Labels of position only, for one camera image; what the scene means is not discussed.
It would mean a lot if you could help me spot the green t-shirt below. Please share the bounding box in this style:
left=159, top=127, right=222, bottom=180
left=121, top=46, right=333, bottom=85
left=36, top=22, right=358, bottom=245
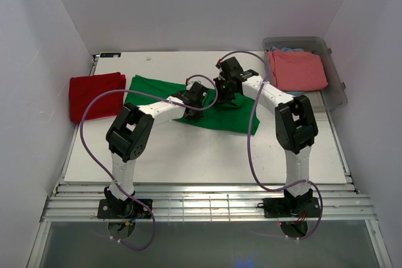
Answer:
left=129, top=75, right=254, bottom=134

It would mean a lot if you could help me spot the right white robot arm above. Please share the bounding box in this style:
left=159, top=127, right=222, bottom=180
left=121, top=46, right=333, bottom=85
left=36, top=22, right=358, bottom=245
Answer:
left=214, top=57, right=320, bottom=218

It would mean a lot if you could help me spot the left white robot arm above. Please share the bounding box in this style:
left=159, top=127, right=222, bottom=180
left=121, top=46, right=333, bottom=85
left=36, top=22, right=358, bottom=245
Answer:
left=104, top=82, right=208, bottom=218

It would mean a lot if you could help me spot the pink folded t-shirt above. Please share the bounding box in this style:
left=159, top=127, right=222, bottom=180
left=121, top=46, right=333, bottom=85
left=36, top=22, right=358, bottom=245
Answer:
left=267, top=50, right=328, bottom=92

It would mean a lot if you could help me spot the light blue folded t-shirt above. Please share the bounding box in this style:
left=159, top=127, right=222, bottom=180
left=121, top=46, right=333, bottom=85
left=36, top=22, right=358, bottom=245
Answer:
left=269, top=46, right=304, bottom=96

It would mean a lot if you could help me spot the clear plastic bin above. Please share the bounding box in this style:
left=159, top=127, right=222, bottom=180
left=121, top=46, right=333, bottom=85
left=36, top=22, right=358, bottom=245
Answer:
left=262, top=36, right=347, bottom=112

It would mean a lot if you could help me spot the blue label sticker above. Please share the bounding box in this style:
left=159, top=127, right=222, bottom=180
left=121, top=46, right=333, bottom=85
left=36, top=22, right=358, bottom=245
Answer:
left=99, top=52, right=121, bottom=58

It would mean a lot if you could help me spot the folded red t-shirt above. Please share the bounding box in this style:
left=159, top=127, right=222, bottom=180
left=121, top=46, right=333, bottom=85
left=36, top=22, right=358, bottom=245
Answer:
left=68, top=72, right=126, bottom=124

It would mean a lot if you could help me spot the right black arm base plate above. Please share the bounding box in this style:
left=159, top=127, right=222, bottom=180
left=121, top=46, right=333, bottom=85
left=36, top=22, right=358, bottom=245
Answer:
left=257, top=190, right=321, bottom=218

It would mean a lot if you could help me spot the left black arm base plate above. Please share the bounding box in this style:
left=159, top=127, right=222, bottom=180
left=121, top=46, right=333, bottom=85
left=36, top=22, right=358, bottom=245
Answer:
left=97, top=199, right=151, bottom=220

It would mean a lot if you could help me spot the aluminium rail frame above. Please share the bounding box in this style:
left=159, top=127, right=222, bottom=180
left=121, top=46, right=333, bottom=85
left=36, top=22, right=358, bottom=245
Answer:
left=41, top=183, right=377, bottom=222

